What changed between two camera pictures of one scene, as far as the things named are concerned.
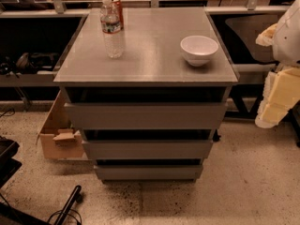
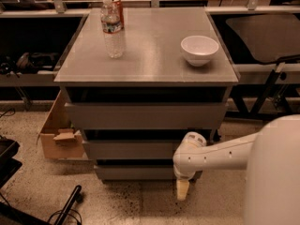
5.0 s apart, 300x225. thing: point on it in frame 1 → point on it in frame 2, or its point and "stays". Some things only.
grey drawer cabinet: (147, 87) stays
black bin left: (8, 166) stays
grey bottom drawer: (148, 172) stays
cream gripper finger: (265, 37) → (182, 187)
